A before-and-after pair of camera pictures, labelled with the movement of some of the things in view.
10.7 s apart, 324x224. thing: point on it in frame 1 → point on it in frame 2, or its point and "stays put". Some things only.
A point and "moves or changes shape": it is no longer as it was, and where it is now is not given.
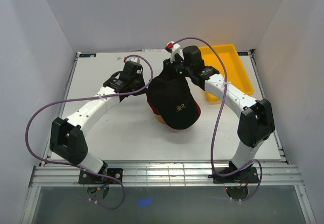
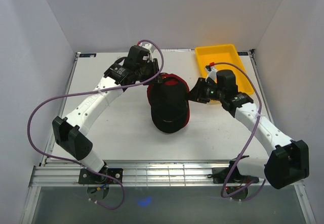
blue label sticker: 91,55 stays put
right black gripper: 168,66 → 196,94
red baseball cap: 174,107 → 170,79
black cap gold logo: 170,97 moves or changes shape
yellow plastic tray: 236,75 stays put
